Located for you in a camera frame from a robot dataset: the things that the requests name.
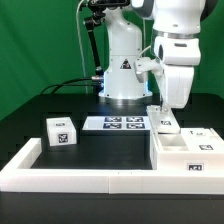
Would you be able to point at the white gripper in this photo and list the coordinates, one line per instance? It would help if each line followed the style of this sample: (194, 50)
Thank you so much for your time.
(175, 85)

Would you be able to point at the white cabinet body box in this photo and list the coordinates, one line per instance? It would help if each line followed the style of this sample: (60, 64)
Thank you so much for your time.
(169, 152)

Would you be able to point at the white cabinet door panel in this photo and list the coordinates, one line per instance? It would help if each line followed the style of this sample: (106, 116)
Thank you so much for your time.
(202, 140)

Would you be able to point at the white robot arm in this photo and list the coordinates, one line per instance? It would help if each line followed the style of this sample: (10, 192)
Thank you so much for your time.
(174, 43)

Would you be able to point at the white base tag plate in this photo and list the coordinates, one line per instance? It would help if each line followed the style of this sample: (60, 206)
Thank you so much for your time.
(117, 123)

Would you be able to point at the small white cube part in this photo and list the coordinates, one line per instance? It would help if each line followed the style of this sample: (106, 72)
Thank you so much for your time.
(61, 131)

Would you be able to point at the white U-shaped fence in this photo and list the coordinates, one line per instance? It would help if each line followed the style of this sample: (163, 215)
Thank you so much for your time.
(19, 176)

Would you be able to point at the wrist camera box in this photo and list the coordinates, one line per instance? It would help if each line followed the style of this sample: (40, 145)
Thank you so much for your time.
(144, 65)

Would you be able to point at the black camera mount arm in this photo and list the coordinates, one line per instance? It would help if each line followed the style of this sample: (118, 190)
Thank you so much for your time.
(98, 9)

